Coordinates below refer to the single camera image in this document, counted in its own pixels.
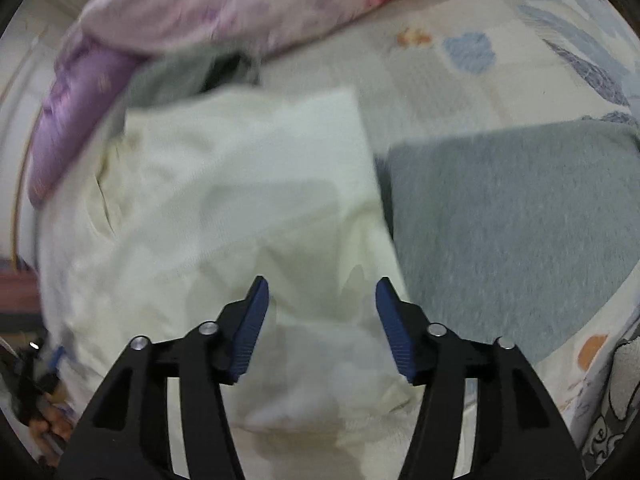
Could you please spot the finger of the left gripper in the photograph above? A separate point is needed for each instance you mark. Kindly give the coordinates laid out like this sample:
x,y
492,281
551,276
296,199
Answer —
x,y
53,363

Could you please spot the grey hooded sweatshirt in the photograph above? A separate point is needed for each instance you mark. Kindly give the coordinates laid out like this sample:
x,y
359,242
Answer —
x,y
511,211

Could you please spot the pink topped bench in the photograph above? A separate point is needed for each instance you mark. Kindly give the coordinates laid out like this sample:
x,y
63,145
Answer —
x,y
20,302

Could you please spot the patterned bed sheet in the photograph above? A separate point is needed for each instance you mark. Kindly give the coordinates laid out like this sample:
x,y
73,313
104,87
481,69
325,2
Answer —
x,y
475,32

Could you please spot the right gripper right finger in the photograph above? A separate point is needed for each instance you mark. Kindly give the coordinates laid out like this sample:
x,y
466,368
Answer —
x,y
519,433

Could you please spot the white knit sweater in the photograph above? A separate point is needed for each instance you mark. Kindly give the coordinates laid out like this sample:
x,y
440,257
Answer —
x,y
172,212

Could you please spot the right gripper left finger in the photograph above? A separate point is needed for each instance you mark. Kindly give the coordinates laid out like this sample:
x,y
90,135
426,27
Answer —
x,y
124,432

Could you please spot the left hand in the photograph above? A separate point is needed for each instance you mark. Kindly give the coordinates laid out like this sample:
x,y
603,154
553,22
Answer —
x,y
51,425

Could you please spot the grey white printed garment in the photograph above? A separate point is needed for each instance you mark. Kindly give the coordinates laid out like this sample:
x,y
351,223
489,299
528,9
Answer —
x,y
619,408

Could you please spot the pink purple floral quilt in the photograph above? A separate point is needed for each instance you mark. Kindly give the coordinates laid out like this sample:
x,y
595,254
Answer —
x,y
113,38

